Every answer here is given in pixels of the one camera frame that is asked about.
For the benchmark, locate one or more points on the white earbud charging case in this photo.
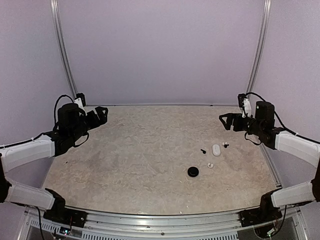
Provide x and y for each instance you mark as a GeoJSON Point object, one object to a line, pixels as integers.
{"type": "Point", "coordinates": [216, 150]}

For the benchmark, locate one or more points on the white earbud with black tip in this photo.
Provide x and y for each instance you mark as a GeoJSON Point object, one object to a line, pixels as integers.
{"type": "Point", "coordinates": [225, 144]}

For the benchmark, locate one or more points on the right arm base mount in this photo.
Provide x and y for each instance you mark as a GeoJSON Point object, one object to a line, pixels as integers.
{"type": "Point", "coordinates": [255, 216]}

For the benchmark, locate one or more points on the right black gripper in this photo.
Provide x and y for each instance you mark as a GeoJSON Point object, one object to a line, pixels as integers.
{"type": "Point", "coordinates": [236, 116]}

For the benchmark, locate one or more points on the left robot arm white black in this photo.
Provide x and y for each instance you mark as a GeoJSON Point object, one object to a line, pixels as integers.
{"type": "Point", "coordinates": [71, 122]}

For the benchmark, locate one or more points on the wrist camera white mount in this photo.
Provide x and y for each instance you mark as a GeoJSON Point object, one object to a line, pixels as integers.
{"type": "Point", "coordinates": [245, 105]}
{"type": "Point", "coordinates": [80, 100]}

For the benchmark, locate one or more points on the right aluminium frame post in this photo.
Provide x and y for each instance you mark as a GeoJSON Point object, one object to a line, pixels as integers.
{"type": "Point", "coordinates": [260, 45]}

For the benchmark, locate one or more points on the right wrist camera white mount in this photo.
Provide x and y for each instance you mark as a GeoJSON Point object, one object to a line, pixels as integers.
{"type": "Point", "coordinates": [245, 105]}

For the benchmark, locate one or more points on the black round disc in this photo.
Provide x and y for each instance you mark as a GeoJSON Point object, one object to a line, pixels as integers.
{"type": "Point", "coordinates": [193, 171]}

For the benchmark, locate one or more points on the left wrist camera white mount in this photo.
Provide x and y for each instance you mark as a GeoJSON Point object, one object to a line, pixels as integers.
{"type": "Point", "coordinates": [80, 100]}

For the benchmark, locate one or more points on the left aluminium frame post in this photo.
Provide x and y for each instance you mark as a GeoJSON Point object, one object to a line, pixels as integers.
{"type": "Point", "coordinates": [54, 6]}

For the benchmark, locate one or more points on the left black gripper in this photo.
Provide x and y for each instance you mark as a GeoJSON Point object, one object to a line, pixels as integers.
{"type": "Point", "coordinates": [103, 119]}

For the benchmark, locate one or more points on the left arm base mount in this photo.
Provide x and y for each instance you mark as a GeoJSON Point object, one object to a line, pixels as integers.
{"type": "Point", "coordinates": [67, 216]}

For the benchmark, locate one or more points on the aluminium frame post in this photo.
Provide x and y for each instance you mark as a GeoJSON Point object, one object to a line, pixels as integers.
{"type": "Point", "coordinates": [260, 45]}
{"type": "Point", "coordinates": [54, 6]}

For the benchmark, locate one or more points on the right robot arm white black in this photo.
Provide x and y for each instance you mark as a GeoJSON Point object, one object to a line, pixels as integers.
{"type": "Point", "coordinates": [262, 125]}

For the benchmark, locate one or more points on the front aluminium rail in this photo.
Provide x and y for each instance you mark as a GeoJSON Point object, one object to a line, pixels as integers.
{"type": "Point", "coordinates": [100, 225]}

